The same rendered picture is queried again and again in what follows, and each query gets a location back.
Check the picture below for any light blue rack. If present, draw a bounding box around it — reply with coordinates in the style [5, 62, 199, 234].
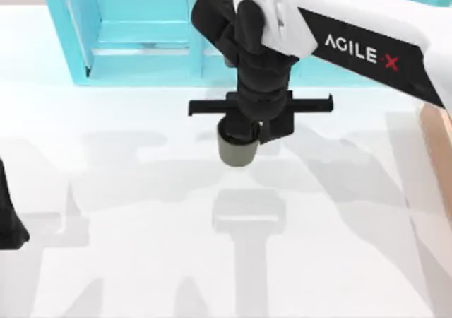
[39, 0, 388, 88]

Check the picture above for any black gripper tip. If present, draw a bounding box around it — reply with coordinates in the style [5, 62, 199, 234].
[0, 158, 31, 252]

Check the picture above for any grey cup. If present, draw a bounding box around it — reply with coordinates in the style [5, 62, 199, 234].
[215, 119, 261, 168]

